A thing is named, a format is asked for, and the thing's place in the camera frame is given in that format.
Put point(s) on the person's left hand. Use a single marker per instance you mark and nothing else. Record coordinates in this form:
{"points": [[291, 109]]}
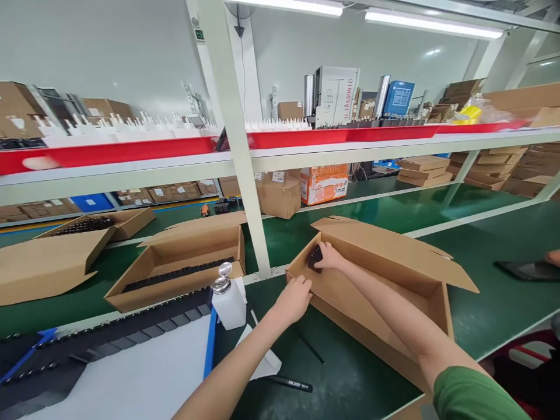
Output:
{"points": [[291, 302]]}

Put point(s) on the fluorescent tube light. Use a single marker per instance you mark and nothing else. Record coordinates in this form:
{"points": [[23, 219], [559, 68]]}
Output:
{"points": [[433, 22], [288, 6]]}

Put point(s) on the long cardboard box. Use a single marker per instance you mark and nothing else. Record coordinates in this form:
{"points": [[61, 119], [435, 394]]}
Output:
{"points": [[376, 280]]}

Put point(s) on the open cardboard box with adapters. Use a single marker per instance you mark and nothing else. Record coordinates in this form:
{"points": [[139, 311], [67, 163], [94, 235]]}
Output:
{"points": [[175, 245]]}

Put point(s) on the green exit sign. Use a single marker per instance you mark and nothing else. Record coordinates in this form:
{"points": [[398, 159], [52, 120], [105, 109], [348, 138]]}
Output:
{"points": [[200, 35]]}

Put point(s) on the thin black stick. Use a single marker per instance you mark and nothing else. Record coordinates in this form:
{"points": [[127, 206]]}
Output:
{"points": [[313, 350]]}

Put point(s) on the white metal shelf frame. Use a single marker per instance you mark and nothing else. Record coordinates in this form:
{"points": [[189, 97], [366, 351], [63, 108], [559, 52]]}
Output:
{"points": [[245, 175]]}

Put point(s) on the white welding machine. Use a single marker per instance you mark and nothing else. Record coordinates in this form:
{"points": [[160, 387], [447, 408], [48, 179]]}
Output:
{"points": [[337, 96]]}

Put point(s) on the black tweezers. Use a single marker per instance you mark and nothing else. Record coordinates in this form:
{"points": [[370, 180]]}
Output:
{"points": [[288, 383]]}

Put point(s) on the row of black boxed adapters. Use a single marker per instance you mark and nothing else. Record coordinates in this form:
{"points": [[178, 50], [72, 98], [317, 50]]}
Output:
{"points": [[175, 273]]}

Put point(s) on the cartons behind white chargers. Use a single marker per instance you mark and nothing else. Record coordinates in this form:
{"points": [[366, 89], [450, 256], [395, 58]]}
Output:
{"points": [[26, 107]]}

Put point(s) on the rows of black adapters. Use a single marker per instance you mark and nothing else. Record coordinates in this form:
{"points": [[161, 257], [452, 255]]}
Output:
{"points": [[105, 337]]}

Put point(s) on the large cartons beside yellow bag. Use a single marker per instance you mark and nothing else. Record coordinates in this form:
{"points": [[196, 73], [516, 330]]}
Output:
{"points": [[520, 103]]}

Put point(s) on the yellow plastic bag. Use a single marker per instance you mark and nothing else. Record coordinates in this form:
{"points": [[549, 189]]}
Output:
{"points": [[469, 113]]}

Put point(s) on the blue plastic bin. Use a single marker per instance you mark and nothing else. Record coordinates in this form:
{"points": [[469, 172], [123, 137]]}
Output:
{"points": [[92, 202]]}

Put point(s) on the red plastic tray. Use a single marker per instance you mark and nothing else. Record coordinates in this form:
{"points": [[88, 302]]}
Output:
{"points": [[393, 132], [481, 127], [297, 138]]}

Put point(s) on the white mat with blue edge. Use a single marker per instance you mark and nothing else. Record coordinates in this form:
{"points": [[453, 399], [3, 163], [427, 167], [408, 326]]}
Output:
{"points": [[144, 376]]}

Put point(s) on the cluster of black adapters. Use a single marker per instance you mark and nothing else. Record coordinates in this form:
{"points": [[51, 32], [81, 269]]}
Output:
{"points": [[227, 205]]}

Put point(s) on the orange printed carton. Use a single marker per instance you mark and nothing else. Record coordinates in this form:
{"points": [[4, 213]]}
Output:
{"points": [[326, 186]]}

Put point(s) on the person's right fingers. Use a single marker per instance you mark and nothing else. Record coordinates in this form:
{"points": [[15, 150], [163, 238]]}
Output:
{"points": [[324, 250]]}

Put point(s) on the pile of brown cartons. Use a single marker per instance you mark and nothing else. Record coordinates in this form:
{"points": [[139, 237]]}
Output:
{"points": [[512, 168]]}

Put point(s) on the person's left fingers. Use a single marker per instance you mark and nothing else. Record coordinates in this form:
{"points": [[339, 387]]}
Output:
{"points": [[302, 289]]}

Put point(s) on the group of white chargers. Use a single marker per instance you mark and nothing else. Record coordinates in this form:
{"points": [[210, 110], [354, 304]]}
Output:
{"points": [[109, 129]]}

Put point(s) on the black power adapter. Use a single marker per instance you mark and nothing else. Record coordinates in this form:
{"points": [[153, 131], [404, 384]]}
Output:
{"points": [[313, 259]]}

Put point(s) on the row of black chargers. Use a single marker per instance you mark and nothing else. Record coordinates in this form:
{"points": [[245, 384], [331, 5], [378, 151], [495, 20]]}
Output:
{"points": [[389, 121]]}

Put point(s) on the row of white chargers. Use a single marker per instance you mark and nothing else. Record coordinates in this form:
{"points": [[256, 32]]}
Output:
{"points": [[280, 124]]}

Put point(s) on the white bottle with metal pump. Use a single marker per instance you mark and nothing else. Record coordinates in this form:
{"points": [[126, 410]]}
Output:
{"points": [[227, 302]]}

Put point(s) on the flat cardboard box with lid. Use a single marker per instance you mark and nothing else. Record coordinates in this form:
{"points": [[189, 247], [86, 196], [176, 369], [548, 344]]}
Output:
{"points": [[52, 262]]}

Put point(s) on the white paper sheet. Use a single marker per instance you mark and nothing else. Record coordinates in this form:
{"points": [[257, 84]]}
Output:
{"points": [[269, 363]]}

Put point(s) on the black tablet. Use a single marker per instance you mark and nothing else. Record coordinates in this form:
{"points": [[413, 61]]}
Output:
{"points": [[527, 270]]}

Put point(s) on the row of labelled cartons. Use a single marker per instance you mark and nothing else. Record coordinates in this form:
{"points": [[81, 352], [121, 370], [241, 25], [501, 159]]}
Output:
{"points": [[166, 192]]}

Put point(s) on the stack of flat cardboard boxes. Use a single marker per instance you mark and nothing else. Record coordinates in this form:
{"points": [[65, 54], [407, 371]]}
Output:
{"points": [[424, 170]]}

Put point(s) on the person's right hand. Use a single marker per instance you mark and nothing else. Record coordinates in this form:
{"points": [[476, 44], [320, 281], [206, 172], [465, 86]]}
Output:
{"points": [[334, 260]]}

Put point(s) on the blue machine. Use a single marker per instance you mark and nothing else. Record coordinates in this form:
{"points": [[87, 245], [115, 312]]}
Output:
{"points": [[400, 98]]}

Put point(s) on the brown cardboard carton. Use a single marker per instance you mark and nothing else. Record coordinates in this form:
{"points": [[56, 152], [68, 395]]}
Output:
{"points": [[280, 197]]}

